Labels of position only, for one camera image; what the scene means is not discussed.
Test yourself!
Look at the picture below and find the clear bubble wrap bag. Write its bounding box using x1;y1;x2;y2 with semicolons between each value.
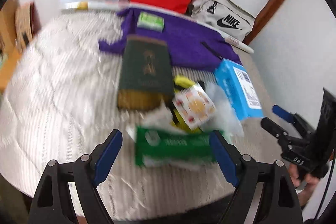
200;82;244;138

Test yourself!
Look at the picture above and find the green snack packet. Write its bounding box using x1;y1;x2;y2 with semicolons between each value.
135;126;216;169

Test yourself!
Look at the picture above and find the fruit pattern sachet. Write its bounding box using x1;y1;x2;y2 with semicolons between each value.
173;84;217;130

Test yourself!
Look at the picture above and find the black watch strap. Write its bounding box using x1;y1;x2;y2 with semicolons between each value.
200;41;224;60

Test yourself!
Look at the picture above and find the yellow mesh pouch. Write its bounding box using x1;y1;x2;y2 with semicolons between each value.
169;75;202;134

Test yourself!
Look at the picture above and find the green tissue pack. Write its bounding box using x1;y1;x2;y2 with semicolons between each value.
137;11;165;32

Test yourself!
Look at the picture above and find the person's right hand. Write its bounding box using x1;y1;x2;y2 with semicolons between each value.
288;163;320;206

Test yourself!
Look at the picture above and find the blue tissue box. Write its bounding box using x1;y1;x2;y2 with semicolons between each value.
214;59;264;121

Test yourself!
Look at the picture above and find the striped mattress pad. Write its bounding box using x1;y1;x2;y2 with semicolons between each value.
1;12;233;223

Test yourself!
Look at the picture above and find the dark green tea tin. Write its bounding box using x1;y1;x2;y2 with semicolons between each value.
117;35;174;111

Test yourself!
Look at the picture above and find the purple towel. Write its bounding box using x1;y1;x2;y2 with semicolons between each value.
98;8;242;72

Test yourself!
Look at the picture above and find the wooden nightstand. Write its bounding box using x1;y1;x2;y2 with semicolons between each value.
0;49;22;93

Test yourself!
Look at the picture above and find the beige Nike waist bag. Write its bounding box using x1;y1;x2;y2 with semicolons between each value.
190;0;255;42

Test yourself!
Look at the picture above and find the wooden headboard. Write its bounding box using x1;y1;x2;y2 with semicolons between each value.
0;0;19;55

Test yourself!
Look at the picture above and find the brown wooden door frame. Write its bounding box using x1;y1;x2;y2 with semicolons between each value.
243;0;285;45

